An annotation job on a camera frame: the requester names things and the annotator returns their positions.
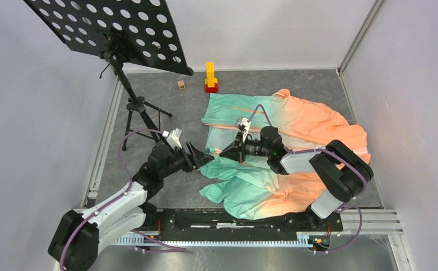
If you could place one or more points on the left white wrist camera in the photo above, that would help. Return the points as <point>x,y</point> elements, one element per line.
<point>172,138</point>

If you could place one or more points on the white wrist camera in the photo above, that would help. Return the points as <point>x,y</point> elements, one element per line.
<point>172,138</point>
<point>243,124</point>

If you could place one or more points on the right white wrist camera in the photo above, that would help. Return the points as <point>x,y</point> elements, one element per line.
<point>243,124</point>

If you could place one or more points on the red cylinder block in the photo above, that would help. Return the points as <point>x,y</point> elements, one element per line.
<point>211,89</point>

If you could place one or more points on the small wooden cube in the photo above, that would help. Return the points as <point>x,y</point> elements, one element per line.
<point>181,85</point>

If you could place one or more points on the green and orange jacket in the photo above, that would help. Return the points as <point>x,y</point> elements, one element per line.
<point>251,190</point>

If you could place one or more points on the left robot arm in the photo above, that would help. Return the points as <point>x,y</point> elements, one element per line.
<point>81,236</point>

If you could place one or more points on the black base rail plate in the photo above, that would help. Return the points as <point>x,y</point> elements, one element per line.
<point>190,224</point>

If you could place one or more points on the yellow block tower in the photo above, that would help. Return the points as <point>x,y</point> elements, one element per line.
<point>210,79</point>

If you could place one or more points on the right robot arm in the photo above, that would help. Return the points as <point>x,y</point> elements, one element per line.
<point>343,173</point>

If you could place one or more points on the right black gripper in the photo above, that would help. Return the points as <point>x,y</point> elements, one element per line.
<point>236,149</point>

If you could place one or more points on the black perforated music stand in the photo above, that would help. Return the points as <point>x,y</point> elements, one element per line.
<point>120,32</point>

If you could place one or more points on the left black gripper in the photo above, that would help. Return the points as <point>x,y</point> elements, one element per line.
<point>195,160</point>

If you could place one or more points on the white toothed cable duct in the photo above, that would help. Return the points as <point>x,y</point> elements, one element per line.
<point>138,240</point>

